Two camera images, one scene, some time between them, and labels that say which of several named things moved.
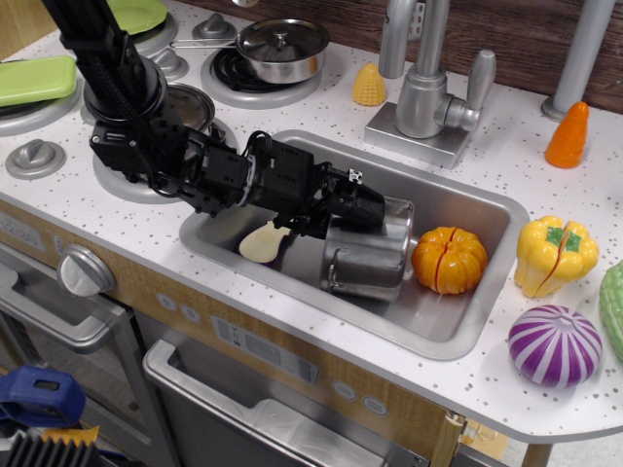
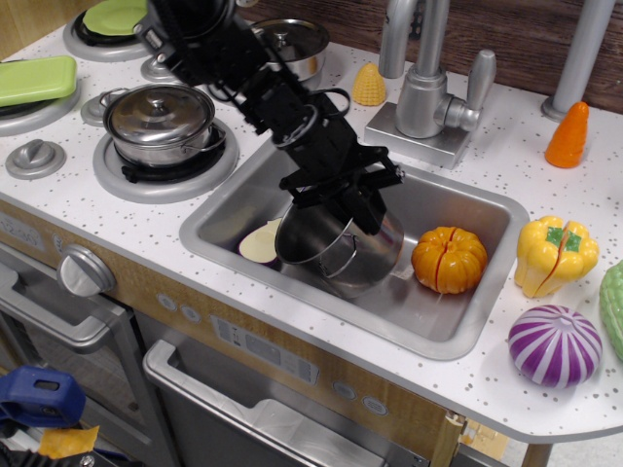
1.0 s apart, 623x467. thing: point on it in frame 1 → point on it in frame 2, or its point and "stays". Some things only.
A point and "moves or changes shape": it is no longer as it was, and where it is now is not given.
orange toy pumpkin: [449, 260] stays
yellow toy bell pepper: [550, 253] stays
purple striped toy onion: [555, 346] stays
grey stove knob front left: [35, 160] stays
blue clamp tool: [41, 397] stays
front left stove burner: [36, 116] stays
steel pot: [369, 263] moves or changes shape
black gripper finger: [311, 223] → [318, 197]
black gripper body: [284, 179] → [323, 143]
